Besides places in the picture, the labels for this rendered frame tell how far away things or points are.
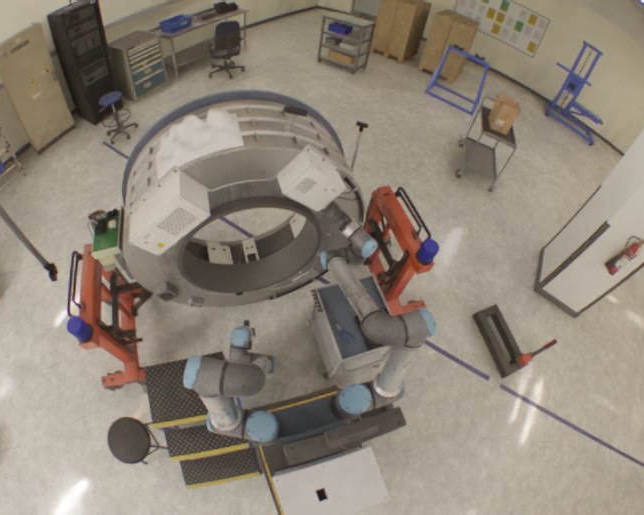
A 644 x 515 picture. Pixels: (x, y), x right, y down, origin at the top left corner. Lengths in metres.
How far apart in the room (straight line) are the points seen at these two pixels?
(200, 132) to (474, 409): 2.95
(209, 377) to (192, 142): 0.91
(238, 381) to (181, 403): 1.17
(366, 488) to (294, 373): 1.26
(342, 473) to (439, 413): 1.36
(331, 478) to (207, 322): 1.75
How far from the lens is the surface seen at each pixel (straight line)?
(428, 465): 2.94
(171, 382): 2.24
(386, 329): 1.17
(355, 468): 1.89
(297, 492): 1.86
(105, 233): 1.96
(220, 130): 1.40
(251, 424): 1.60
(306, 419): 1.87
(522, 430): 3.48
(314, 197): 1.47
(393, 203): 2.49
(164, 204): 1.33
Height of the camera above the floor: 2.69
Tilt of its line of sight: 56 degrees down
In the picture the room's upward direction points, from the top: 11 degrees clockwise
